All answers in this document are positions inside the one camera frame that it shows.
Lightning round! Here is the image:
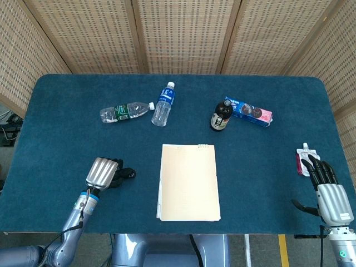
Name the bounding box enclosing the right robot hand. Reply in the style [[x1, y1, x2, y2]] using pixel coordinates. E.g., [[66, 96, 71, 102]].
[[291, 154, 353, 226]]

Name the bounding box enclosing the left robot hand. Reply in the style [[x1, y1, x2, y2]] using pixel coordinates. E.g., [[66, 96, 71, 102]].
[[85, 157, 124, 192]]

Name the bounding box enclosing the black stapler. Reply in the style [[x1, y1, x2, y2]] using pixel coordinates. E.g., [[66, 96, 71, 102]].
[[110, 159, 137, 189]]

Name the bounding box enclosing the beige spiral notebook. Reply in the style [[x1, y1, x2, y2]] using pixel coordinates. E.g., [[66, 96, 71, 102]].
[[156, 143, 221, 223]]

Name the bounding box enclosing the white spout pouch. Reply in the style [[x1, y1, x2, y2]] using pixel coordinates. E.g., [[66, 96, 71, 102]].
[[295, 142, 315, 177]]

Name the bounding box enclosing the green label water bottle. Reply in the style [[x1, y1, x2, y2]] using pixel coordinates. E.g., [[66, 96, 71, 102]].
[[100, 101, 156, 125]]

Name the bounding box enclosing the blue table cloth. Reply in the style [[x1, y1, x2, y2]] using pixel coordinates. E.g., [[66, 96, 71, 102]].
[[0, 73, 356, 235]]

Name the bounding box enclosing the blue label water bottle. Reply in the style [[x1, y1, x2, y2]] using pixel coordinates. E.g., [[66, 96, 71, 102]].
[[151, 81, 177, 127]]

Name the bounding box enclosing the blue-grey robot torso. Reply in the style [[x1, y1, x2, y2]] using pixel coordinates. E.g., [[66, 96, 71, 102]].
[[110, 233, 231, 267]]

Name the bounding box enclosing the blue cookie box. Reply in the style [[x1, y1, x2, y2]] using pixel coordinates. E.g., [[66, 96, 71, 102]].
[[224, 96, 274, 129]]

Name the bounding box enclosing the dark tea bottle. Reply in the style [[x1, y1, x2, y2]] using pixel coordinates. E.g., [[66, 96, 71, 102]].
[[210, 100, 233, 132]]

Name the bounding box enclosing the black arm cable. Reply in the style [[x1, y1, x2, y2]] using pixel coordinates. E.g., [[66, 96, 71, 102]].
[[38, 189, 92, 267]]

